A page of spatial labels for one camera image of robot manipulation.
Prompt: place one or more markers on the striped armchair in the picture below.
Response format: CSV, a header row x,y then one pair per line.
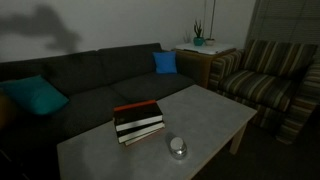
x,y
263,83

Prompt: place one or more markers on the black book with white pages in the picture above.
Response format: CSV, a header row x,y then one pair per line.
x,y
126,135

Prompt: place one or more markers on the black book with orange spine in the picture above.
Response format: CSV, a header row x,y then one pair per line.
x,y
136,114

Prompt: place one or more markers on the plant in teal pot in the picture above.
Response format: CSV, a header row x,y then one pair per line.
x,y
198,41

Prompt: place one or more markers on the round silver metal cup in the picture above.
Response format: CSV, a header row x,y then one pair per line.
x,y
176,143

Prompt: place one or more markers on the blue cushion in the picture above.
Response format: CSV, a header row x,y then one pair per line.
x,y
165,62

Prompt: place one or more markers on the teal cushion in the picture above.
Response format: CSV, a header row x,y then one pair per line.
x,y
33,95

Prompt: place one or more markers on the small white pot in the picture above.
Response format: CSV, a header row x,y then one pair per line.
x,y
209,42

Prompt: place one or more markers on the white flat board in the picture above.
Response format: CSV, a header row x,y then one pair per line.
x,y
206,49

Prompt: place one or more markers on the dark grey fabric sofa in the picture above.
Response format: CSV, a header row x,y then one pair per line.
x,y
93,76

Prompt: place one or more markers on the shiny silver container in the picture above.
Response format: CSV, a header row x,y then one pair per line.
x,y
179,155

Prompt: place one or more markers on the light wooden table leg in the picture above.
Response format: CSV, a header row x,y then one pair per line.
x,y
238,140

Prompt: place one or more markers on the wooden side table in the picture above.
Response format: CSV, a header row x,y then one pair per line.
x,y
200,66

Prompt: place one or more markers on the window blinds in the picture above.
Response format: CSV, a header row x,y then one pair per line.
x,y
286,20

